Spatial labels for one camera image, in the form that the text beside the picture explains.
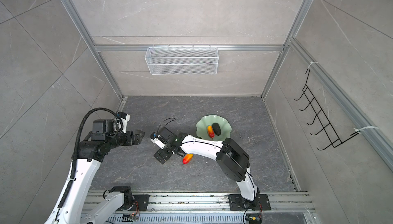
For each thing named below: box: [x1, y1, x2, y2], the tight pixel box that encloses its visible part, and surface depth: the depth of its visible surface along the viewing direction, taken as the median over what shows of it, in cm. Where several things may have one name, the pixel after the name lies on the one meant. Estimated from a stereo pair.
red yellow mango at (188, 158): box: [182, 153, 194, 165], surface depth 87 cm
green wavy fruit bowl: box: [195, 114, 233, 142], surface depth 100 cm
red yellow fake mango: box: [207, 125, 216, 140], surface depth 99 cm
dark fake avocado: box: [212, 122, 222, 136], surface depth 100 cm
